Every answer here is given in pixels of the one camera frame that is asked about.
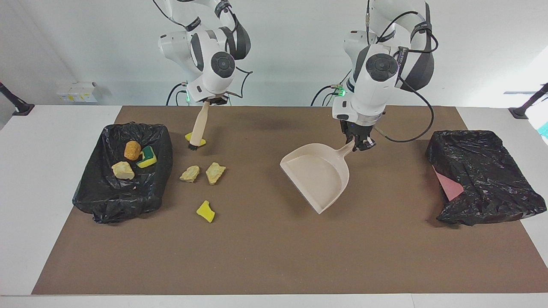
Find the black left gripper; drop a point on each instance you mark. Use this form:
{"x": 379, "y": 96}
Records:
{"x": 357, "y": 128}

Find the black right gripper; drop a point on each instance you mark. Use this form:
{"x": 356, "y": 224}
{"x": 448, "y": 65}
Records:
{"x": 218, "y": 101}

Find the beige brush with black bristles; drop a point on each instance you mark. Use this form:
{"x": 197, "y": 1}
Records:
{"x": 200, "y": 124}

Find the beige plastic dustpan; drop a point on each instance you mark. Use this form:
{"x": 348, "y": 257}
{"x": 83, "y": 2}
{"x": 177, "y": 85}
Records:
{"x": 319, "y": 175}

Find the beige foam chunk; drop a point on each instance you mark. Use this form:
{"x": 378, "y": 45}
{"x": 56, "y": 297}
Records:
{"x": 215, "y": 173}
{"x": 123, "y": 171}
{"x": 190, "y": 174}

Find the green and yellow sponge piece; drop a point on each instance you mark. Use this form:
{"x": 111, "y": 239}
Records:
{"x": 147, "y": 159}

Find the orange-brown sponge lump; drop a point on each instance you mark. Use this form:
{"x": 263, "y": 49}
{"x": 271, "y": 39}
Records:
{"x": 132, "y": 150}

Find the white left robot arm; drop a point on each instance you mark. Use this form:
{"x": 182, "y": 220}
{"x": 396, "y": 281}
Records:
{"x": 376, "y": 68}

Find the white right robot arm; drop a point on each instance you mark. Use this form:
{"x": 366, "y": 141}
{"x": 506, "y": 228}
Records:
{"x": 214, "y": 64}

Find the pink bin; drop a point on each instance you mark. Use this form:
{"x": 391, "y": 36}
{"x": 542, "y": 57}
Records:
{"x": 447, "y": 188}

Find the crumpled black trash bag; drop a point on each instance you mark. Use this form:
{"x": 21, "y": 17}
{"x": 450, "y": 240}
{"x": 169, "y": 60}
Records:
{"x": 483, "y": 171}
{"x": 115, "y": 201}

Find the brown table mat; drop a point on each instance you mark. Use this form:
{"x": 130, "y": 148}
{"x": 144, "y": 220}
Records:
{"x": 274, "y": 256}

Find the teal object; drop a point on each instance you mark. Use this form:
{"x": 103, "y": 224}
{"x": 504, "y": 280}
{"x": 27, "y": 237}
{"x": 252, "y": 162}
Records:
{"x": 545, "y": 130}

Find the white wall socket box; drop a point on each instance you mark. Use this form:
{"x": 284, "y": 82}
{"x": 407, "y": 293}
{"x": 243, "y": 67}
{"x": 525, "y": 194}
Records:
{"x": 77, "y": 92}

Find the black camera stand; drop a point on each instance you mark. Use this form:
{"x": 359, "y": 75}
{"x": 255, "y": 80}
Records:
{"x": 520, "y": 112}
{"x": 23, "y": 109}

